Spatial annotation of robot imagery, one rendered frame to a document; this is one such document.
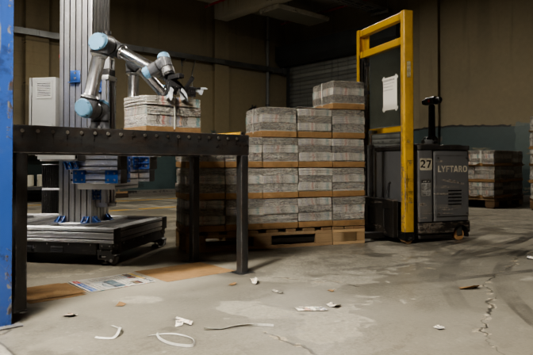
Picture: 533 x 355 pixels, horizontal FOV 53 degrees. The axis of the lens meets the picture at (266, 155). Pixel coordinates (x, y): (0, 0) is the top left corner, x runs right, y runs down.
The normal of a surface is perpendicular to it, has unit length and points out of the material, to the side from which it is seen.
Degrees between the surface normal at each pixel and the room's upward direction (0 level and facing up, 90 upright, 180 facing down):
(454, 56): 90
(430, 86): 90
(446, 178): 90
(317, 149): 90
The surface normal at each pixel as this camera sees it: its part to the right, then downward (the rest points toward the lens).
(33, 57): 0.66, -0.01
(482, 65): -0.75, -0.01
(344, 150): 0.36, -0.02
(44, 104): -0.20, -0.02
